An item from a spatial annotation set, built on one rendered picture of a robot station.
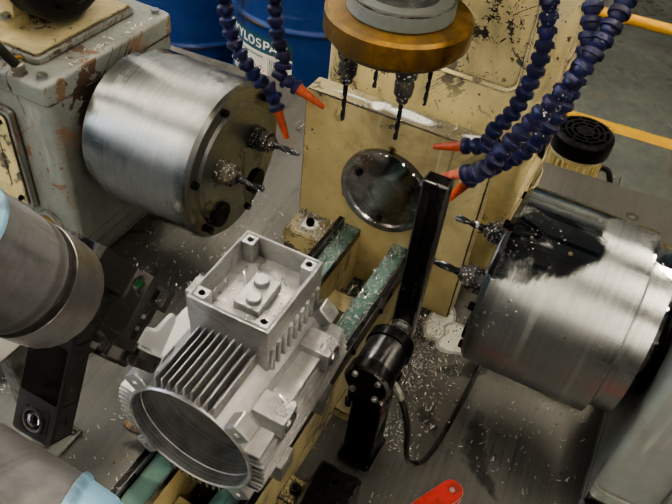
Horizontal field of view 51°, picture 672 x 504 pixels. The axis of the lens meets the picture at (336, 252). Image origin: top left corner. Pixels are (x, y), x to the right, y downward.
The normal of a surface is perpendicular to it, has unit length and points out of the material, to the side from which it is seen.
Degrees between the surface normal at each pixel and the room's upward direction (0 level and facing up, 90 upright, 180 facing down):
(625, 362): 69
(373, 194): 90
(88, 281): 76
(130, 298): 30
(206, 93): 9
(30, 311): 101
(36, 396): 60
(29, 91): 90
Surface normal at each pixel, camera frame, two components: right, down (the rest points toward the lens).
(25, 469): 0.33, -0.91
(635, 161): 0.08, -0.71
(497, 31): -0.47, 0.59
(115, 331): -0.16, -0.32
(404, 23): -0.03, 0.69
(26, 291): 0.83, 0.47
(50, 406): -0.38, 0.15
